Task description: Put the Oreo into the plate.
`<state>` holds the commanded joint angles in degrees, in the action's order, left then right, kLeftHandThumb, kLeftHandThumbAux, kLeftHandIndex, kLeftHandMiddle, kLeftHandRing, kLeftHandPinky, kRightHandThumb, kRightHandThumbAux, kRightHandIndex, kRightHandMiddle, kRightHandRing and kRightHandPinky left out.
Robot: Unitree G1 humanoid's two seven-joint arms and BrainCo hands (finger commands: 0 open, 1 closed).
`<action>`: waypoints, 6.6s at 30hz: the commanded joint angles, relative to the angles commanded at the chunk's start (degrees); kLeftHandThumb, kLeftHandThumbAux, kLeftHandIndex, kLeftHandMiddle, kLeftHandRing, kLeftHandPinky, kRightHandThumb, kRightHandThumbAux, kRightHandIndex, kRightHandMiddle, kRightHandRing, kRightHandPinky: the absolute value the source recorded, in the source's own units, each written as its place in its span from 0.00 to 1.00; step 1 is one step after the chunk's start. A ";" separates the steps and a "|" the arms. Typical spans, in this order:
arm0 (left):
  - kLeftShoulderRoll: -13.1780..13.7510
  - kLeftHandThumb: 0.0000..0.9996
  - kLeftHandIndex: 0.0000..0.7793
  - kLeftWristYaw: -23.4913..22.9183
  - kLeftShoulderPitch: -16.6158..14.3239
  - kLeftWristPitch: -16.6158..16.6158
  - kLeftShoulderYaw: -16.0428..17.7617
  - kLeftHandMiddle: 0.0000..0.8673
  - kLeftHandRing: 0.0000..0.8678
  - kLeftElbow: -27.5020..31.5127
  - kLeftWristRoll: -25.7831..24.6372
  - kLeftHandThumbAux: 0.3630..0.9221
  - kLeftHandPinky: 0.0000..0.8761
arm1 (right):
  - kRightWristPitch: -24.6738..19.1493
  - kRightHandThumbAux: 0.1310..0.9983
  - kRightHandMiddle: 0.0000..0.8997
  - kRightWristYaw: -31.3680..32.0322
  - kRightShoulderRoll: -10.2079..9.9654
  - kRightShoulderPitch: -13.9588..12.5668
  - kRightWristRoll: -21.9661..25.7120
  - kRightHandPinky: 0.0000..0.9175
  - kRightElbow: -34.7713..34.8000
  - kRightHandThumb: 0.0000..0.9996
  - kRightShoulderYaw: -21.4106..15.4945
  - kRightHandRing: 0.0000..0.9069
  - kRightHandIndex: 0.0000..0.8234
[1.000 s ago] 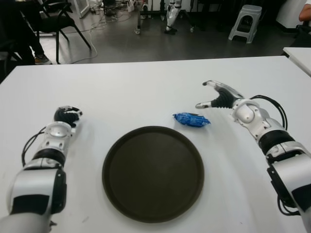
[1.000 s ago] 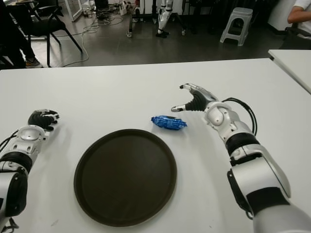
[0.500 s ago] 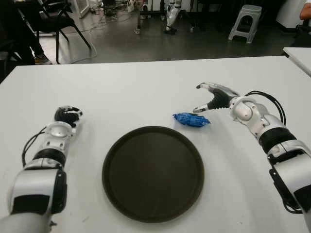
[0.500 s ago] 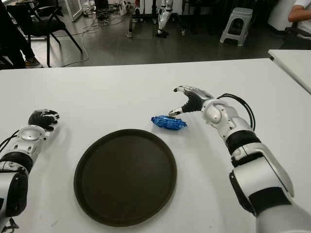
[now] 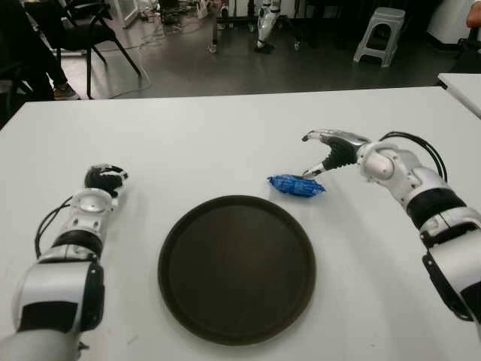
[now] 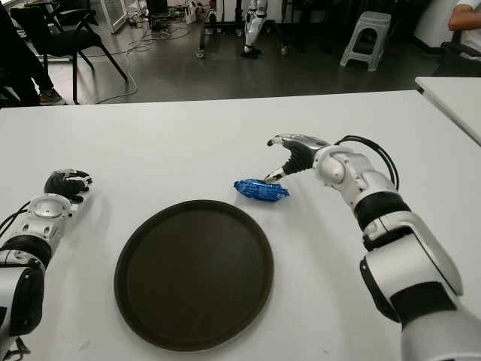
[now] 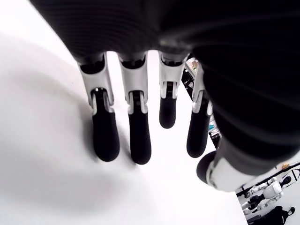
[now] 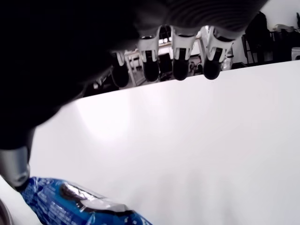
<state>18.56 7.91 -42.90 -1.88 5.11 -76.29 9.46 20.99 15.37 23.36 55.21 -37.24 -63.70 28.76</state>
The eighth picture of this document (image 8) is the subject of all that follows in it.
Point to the right robot hand black glove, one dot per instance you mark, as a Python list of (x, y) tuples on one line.
[(58, 47)]

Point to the blue Oreo cookie packet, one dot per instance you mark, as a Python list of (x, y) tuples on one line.
[(58, 206)]

